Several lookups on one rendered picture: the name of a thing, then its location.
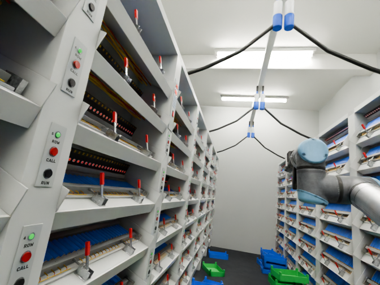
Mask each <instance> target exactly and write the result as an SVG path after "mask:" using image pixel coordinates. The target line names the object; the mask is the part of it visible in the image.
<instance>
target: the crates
mask: <svg viewBox="0 0 380 285"><path fill-rule="evenodd" d="M260 252H261V259H258V257H257V263H258V264H259V265H260V269H261V272H262V273H263V274H268V281H269V282H270V285H306V284H309V275H308V274H306V276H305V275H304V274H302V273H301V272H299V271H298V268H296V270H287V259H286V258H284V255H282V257H281V254H277V253H276V252H275V251H273V249H271V250H268V249H262V247H261V250H260ZM208 255H209V258H217V259H222V260H228V254H227V252H226V251H225V253H223V252H215V251H210V249H209V251H208ZM202 268H203V269H204V270H205V272H206V273H207V274H208V276H210V277H224V275H225V270H224V269H223V270H222V269H221V268H220V267H219V266H218V265H217V262H215V264H205V263H204V261H203V262H202ZM302 283H303V284H302ZM191 285H223V281H221V282H220V283H219V282H215V281H212V280H208V279H207V277H206V276H205V279H204V280H203V281H202V282H199V281H195V278H192V284H191Z"/></svg>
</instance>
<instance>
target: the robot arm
mask: <svg viewBox="0 0 380 285"><path fill-rule="evenodd" d="M328 155H329V150H328V147H327V145H326V144H325V143H324V142H323V141H321V140H319V139H306V140H304V141H302V142H301V143H300V144H299V146H298V147H297V148H296V149H295V150H293V151H289V152H288V153H287V162H288V163H287V166H285V167H284V170H285V171H286V172H289V173H292V189H295V190H297V198H298V199H299V201H301V202H305V203H309V204H316V205H324V206H327V205H328V204H329V202H335V203H344V204H352V205H353V206H354V207H355V208H356V209H358V210H360V211H362V212H363V213H364V214H365V215H366V216H367V217H369V218H370V219H371V220H372V221H373V222H375V223H376V224H377V225H378V226H379V227H380V181H379V180H378V179H376V178H371V177H367V176H363V177H358V176H339V175H326V164H325V160H326V159H327V157H328Z"/></svg>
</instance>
